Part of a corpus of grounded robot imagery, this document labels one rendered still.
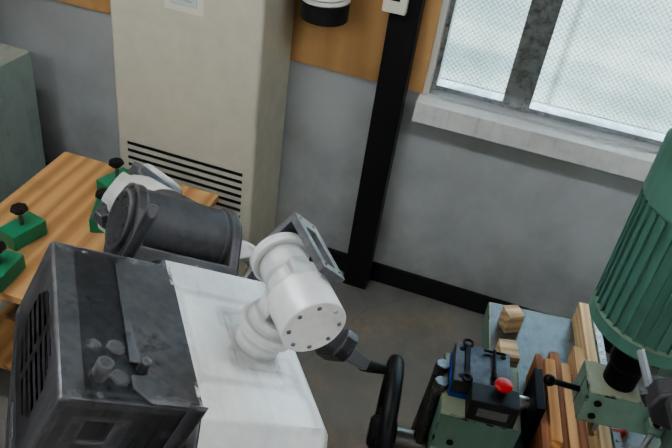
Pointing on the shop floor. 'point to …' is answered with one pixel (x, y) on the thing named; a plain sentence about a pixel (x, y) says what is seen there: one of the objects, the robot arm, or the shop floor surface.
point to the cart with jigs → (54, 225)
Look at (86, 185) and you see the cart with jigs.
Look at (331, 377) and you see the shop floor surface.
